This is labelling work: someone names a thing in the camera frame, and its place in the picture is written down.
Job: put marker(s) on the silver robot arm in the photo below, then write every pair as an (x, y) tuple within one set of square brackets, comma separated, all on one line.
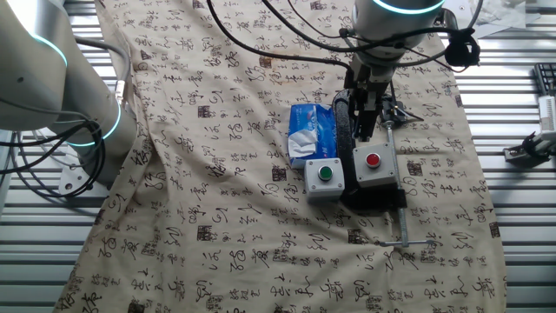
[(43, 65)]

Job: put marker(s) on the black clock movement box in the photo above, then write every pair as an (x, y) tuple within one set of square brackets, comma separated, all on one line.
[(393, 116)]

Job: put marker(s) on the grey box green button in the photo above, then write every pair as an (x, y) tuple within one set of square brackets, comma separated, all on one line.
[(313, 191)]

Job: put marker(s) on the long black clock hand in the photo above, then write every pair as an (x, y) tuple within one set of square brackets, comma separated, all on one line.
[(393, 95)]

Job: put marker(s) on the blue tissue pack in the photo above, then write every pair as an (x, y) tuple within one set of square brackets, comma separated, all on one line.
[(317, 126)]

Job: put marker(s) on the white papers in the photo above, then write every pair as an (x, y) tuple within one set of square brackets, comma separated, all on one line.
[(504, 17)]

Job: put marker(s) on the black keyboard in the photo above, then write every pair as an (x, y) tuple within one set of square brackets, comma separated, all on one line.
[(547, 78)]

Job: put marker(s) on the short black clock hand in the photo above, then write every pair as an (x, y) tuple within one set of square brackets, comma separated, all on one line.
[(412, 116)]

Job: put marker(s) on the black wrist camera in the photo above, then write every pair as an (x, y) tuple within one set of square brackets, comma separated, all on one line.
[(462, 50)]

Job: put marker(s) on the grey ribbed adapter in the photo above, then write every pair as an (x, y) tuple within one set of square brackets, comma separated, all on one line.
[(548, 113)]

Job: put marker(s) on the grey box red button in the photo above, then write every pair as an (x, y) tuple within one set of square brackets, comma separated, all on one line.
[(365, 178)]

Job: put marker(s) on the beige calligraphy cloth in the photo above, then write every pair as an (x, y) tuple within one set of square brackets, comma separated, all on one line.
[(217, 217)]

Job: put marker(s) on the grey and black bracket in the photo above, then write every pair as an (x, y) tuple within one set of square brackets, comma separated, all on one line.
[(519, 154)]

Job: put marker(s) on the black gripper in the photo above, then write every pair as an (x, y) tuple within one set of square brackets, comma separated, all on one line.
[(367, 84)]

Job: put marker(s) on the black C-clamp with screw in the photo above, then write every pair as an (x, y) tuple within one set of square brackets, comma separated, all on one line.
[(345, 130)]

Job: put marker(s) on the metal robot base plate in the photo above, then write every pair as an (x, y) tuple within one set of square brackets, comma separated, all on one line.
[(69, 182)]

